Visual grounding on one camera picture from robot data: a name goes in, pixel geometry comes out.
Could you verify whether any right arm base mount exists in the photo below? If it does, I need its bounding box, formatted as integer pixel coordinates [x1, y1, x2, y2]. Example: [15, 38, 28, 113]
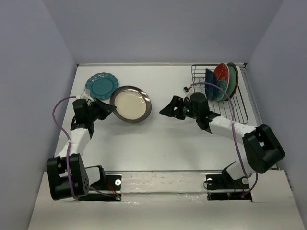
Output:
[203, 174, 252, 201]

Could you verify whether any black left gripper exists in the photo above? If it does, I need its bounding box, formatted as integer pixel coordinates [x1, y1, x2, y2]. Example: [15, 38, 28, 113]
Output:
[87, 97, 117, 122]

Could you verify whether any light green round plate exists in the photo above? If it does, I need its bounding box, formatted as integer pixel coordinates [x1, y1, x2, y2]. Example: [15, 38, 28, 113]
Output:
[226, 63, 237, 98]

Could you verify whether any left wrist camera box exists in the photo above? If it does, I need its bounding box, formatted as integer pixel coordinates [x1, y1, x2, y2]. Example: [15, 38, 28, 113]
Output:
[76, 89, 94, 102]

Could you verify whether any dark teal round plate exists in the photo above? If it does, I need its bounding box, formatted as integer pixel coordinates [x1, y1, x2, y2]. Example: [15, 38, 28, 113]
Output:
[227, 62, 239, 98]

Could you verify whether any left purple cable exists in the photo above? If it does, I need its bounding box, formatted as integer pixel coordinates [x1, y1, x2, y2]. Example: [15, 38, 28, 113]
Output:
[52, 96, 119, 201]

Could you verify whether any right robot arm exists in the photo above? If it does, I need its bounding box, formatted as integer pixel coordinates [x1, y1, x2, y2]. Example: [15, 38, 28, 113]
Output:
[159, 93, 285, 190]

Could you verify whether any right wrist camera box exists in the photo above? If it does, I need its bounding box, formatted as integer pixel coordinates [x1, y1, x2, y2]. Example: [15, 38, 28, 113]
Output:
[183, 85, 195, 99]

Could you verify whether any silver rimmed cream plate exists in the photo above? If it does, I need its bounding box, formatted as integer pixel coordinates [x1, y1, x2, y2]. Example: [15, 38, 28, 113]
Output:
[110, 85, 152, 123]

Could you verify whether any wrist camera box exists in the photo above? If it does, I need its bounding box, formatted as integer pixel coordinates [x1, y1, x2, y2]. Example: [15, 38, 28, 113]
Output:
[76, 89, 94, 102]
[183, 85, 195, 99]

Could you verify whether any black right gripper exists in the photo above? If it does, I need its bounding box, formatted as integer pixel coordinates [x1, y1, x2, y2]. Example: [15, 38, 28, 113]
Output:
[159, 95, 200, 120]

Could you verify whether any teal scalloped plate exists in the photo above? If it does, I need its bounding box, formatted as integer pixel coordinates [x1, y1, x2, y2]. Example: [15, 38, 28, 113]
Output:
[85, 72, 119, 100]

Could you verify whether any purple cable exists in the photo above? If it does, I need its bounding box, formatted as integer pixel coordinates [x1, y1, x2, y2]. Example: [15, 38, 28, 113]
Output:
[191, 81, 259, 199]
[52, 96, 119, 201]

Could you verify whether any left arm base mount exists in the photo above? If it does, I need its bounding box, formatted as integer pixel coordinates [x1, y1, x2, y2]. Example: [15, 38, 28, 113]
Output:
[78, 174, 122, 202]

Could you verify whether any red teal floral plate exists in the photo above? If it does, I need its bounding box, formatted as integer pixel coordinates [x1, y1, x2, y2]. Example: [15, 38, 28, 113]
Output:
[213, 63, 230, 92]

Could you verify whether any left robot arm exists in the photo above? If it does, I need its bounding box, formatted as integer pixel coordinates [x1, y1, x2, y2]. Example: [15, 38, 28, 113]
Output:
[46, 96, 117, 200]

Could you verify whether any black wire dish rack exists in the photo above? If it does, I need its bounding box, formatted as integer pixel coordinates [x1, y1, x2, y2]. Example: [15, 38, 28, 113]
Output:
[191, 64, 248, 124]

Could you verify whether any navy leaf shaped dish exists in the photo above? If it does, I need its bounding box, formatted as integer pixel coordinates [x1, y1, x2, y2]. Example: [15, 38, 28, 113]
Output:
[205, 68, 227, 101]

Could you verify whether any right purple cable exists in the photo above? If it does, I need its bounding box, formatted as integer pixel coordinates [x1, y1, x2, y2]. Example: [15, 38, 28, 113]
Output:
[191, 81, 259, 199]

